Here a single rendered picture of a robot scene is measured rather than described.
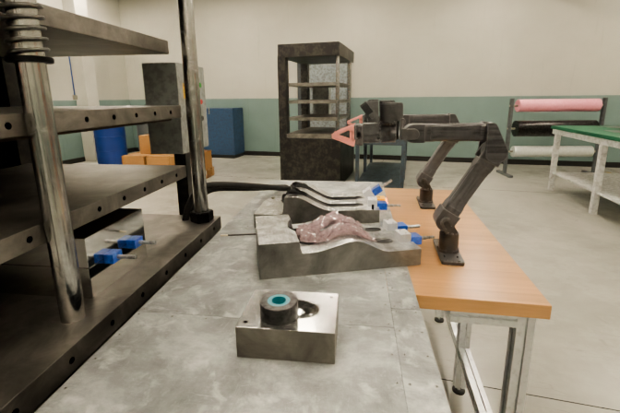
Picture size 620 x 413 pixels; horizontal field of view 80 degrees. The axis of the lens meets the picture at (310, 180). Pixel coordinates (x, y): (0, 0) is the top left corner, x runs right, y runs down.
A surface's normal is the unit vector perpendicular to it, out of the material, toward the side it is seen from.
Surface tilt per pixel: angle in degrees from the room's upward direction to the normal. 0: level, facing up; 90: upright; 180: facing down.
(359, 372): 0
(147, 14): 90
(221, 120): 90
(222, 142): 90
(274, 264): 90
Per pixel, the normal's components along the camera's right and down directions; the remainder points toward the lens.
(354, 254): 0.18, 0.22
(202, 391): -0.01, -0.97
